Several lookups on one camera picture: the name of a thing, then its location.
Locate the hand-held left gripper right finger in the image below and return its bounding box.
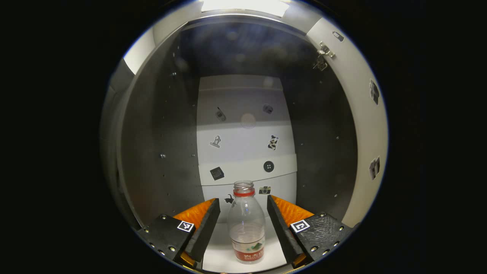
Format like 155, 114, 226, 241
266, 195, 352, 269

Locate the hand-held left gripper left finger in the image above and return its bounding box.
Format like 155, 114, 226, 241
136, 198, 221, 269

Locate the dark grey cabinet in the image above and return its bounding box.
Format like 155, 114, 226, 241
100, 13, 360, 272

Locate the white cabinet shelf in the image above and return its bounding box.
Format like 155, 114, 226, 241
202, 217, 288, 272

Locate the large ceiling light panel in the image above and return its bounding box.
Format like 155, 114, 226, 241
200, 0, 290, 18

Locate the metal cabinet hinge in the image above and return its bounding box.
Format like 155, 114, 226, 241
313, 41, 336, 72

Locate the clear plastic bottle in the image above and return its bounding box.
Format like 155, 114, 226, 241
227, 180, 266, 264

